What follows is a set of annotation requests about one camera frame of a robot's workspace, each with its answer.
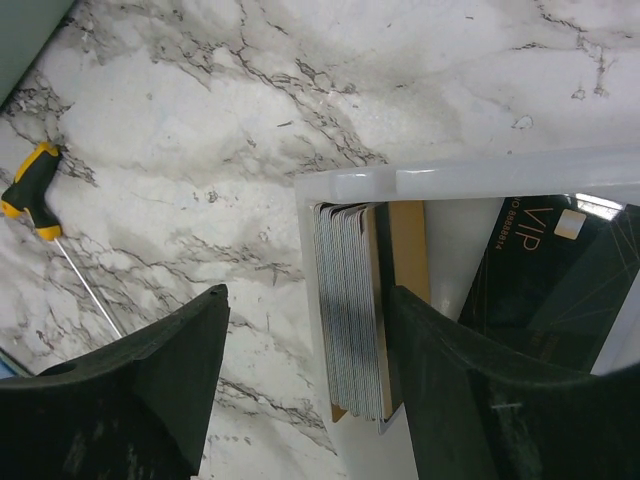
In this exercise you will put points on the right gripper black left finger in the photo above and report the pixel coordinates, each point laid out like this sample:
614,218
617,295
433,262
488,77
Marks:
137,408

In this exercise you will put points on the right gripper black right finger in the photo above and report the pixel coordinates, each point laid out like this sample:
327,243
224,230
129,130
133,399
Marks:
479,410

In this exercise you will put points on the white card tray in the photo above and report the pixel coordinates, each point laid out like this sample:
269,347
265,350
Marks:
462,199

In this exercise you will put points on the black VIP card in tray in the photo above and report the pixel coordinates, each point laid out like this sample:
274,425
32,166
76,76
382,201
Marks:
559,281

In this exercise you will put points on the stack of cards in tray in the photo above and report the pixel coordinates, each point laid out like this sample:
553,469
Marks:
362,251

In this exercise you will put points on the yellow black small screwdriver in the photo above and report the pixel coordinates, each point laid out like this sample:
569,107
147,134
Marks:
27,195

